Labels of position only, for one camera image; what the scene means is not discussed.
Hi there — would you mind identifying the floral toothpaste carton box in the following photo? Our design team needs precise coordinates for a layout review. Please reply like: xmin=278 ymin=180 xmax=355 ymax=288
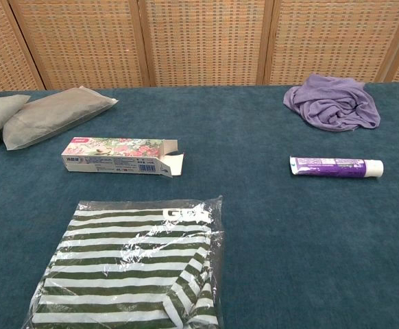
xmin=61 ymin=136 xmax=185 ymax=178

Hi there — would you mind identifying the purple toothpaste tube white cap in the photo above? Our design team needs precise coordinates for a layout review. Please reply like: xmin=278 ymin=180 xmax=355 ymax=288
xmin=289 ymin=156 xmax=385 ymax=178

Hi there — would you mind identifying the green striped shirt in bag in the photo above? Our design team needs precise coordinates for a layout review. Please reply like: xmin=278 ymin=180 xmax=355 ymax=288
xmin=21 ymin=195 xmax=226 ymax=329

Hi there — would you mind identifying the teal carpet table cover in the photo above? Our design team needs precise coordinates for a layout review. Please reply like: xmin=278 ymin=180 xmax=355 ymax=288
xmin=0 ymin=81 xmax=399 ymax=329

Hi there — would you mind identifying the crumpled purple cloth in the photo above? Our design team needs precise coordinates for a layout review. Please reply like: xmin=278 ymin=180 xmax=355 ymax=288
xmin=283 ymin=73 xmax=381 ymax=132

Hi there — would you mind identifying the grey fabric in clear bag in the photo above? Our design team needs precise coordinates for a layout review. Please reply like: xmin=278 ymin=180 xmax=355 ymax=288
xmin=2 ymin=87 xmax=119 ymax=151

